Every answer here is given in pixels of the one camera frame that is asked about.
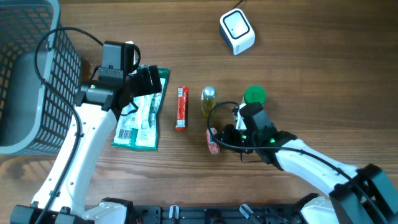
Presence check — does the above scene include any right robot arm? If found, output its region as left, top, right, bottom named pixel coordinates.
left=208, top=102, right=397, bottom=223

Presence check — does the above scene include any red stick packet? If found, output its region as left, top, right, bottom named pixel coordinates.
left=175, top=86, right=189, bottom=131

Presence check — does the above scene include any white barcode scanner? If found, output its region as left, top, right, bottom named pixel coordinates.
left=219, top=8, right=256, bottom=55

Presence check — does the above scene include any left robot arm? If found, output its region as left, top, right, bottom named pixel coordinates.
left=10, top=41, right=162, bottom=223

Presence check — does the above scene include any red white carton cup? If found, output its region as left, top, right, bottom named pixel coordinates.
left=206, top=130, right=220, bottom=154

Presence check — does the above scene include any grey plastic mesh basket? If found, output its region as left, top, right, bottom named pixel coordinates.
left=1, top=1, right=81, bottom=156

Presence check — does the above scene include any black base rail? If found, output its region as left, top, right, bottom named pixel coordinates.
left=134, top=204, right=306, bottom=224

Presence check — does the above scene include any yellow liquid small bottle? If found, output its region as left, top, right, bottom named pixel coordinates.
left=201, top=86, right=216, bottom=118

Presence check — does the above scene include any green lid white jar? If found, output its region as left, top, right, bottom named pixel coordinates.
left=241, top=85, right=267, bottom=105

